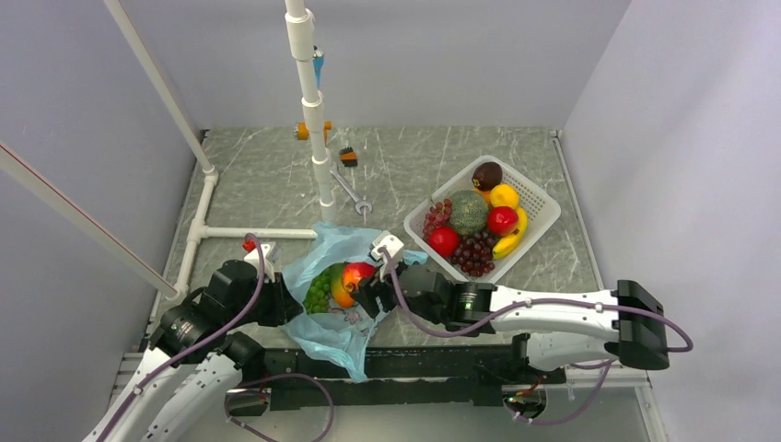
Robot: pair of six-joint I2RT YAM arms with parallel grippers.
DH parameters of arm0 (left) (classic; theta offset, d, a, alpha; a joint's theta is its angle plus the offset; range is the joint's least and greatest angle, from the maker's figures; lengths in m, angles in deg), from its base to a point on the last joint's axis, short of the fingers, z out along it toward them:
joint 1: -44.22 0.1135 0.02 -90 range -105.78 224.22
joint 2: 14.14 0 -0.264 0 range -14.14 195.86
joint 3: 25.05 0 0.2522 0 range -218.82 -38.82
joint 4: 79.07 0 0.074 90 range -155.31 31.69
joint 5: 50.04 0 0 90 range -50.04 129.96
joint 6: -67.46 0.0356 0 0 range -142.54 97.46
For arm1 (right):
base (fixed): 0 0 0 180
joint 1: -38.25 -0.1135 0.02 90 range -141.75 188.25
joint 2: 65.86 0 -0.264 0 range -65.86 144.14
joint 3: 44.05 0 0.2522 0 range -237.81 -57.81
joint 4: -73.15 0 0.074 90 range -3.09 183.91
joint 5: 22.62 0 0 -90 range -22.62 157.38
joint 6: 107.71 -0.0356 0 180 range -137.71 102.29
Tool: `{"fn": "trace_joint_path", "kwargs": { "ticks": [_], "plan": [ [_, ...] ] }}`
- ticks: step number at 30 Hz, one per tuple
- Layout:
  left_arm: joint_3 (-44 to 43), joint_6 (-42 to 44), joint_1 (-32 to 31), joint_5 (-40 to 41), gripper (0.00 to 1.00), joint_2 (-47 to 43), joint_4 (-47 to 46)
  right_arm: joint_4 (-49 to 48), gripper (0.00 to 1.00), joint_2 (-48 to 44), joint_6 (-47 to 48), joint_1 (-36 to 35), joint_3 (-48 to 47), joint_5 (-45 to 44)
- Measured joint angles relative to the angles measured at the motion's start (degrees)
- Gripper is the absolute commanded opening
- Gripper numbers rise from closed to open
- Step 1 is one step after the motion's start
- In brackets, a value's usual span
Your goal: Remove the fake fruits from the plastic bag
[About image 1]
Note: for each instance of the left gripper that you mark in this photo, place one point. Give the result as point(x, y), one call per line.
point(284, 305)

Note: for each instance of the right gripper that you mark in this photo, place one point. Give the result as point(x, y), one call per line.
point(367, 293)

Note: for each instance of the red yellow fake apple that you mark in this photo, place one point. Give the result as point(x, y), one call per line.
point(354, 273)

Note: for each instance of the light blue plastic bag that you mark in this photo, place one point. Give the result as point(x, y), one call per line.
point(340, 336)

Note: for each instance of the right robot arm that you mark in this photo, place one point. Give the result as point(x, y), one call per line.
point(550, 330)

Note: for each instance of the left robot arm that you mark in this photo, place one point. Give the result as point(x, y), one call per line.
point(197, 354)

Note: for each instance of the green fake grapes in bag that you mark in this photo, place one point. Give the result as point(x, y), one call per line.
point(319, 297)

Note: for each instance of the light red fake grapes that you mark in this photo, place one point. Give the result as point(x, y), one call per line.
point(438, 216)

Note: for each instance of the dark red fake grapes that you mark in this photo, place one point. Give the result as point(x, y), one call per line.
point(474, 255)

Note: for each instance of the green fake melon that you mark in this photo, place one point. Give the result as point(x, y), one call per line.
point(469, 212)

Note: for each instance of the yellow fake banana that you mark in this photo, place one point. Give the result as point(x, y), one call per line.
point(507, 244)

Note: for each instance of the red fake pomegranate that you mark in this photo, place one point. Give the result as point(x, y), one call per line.
point(502, 221)

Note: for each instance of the fake orange in basket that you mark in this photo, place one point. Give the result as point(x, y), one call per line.
point(484, 194)

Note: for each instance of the yellow fake lemon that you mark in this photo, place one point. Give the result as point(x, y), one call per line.
point(504, 195)

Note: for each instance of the dark brown fake fruit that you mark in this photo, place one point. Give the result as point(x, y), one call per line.
point(487, 175)

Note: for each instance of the silver wrench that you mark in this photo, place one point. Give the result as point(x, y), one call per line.
point(362, 205)

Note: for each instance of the orange black small brush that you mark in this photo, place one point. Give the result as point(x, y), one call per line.
point(348, 157)

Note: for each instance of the white plastic basket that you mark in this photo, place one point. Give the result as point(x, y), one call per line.
point(542, 210)

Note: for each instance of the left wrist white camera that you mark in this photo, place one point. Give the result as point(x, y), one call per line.
point(264, 258)

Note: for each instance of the wrist white camera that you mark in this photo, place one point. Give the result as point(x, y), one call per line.
point(387, 249)
point(264, 258)

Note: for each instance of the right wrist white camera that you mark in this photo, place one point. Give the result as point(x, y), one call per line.
point(387, 249)

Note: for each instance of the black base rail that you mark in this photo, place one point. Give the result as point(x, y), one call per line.
point(477, 374)

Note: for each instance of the blue handled tool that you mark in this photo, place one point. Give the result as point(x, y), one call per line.
point(318, 62)

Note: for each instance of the white pvc pipe frame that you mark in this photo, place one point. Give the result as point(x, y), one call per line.
point(300, 31)

